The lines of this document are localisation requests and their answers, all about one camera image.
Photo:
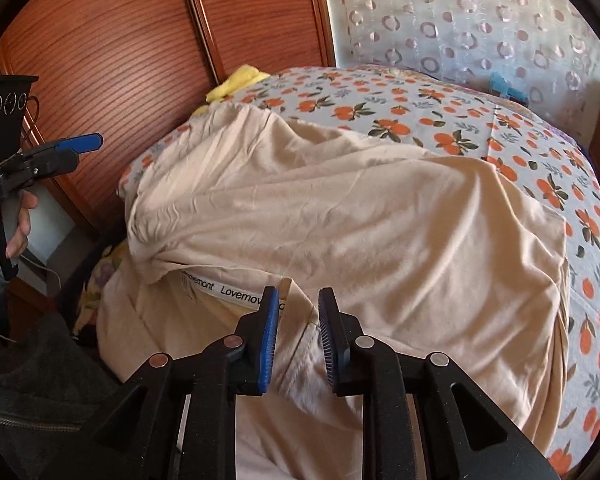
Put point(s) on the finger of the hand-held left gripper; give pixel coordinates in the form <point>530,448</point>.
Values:
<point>50,165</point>
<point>85,142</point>

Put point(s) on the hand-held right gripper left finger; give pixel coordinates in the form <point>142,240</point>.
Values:
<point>267,340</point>

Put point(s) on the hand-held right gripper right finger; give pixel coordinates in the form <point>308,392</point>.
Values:
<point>327,340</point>

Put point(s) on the beige printed t-shirt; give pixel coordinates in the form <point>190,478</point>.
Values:
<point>355,210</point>

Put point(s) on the person's left hand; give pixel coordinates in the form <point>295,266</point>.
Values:
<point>25,215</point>

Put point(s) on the wooden slatted wardrobe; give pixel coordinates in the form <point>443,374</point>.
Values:
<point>130,35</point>

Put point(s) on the yellow folded garment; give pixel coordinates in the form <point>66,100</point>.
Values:
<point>235,82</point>

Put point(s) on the person's dark jacket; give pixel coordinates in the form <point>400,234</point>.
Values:
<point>40,385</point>

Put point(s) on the orange fruit print bed sheet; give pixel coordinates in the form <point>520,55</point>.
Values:
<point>430,105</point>

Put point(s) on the blue plastic toy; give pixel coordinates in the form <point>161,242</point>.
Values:
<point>505,90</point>

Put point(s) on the circle patterned sheer curtain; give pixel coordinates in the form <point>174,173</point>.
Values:
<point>455,20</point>

